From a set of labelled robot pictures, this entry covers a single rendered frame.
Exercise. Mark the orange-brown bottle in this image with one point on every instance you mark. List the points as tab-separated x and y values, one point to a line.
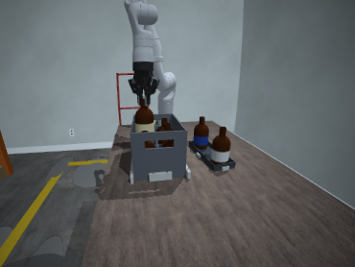
144	118

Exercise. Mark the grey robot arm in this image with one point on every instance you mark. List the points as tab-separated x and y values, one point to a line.
144	42

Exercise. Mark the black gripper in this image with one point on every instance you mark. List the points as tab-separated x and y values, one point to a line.
145	70

